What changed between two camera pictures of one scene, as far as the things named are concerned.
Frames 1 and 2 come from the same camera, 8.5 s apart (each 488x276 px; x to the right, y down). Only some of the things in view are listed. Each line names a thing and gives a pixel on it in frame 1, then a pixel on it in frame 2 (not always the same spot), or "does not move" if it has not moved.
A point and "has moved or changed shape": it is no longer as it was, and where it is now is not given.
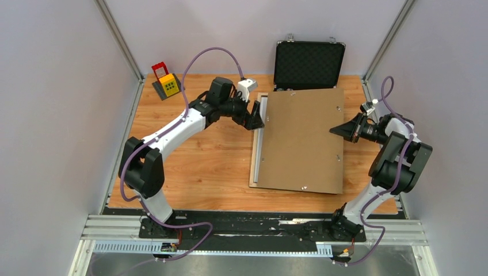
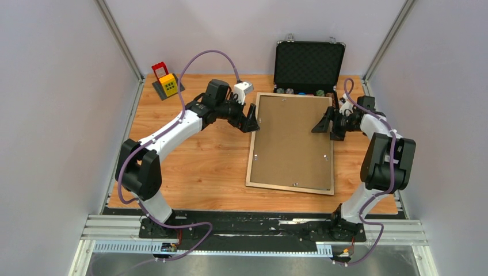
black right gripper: [348, 130] → [321, 127]
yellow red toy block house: [167, 83] does not move
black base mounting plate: [298, 230] does not move
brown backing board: [298, 152] has moved or changed shape
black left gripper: [252, 121] does not move
